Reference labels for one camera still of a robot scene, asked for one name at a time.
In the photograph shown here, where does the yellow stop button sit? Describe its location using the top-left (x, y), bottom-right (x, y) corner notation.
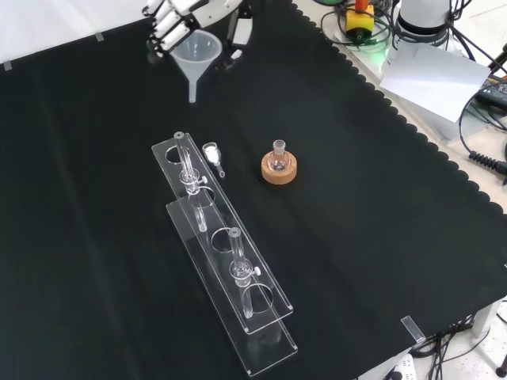
top-left (345, 0), bottom-right (375, 44)

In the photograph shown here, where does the white bench leg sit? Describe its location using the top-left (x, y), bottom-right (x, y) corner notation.
top-left (473, 301), bottom-right (503, 337)

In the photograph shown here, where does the pale board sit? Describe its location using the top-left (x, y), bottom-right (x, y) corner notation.
top-left (379, 42), bottom-right (492, 124)

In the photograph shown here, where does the translucent plastic funnel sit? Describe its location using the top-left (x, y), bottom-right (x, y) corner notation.
top-left (170, 30), bottom-right (223, 105)

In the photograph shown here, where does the white power strip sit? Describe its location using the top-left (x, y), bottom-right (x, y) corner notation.
top-left (379, 353), bottom-right (417, 380)

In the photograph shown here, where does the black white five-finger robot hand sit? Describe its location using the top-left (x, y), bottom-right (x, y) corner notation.
top-left (143, 0), bottom-right (254, 73)

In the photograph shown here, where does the glass round-bottom flask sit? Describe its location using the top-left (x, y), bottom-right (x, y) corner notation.
top-left (268, 139), bottom-right (289, 173)

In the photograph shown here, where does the black coiled cable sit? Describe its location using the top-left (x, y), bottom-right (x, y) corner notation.
top-left (459, 89), bottom-right (507, 175)

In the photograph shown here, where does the black yellow device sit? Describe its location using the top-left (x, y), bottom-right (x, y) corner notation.
top-left (475, 73), bottom-right (507, 112)

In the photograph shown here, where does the clear acrylic funnel stand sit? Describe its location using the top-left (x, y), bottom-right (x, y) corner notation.
top-left (151, 131), bottom-right (299, 376)

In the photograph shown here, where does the black cloth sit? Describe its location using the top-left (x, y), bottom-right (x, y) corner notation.
top-left (0, 0), bottom-right (507, 380)

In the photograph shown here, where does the cork ring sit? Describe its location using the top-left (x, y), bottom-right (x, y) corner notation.
top-left (261, 152), bottom-right (298, 186)

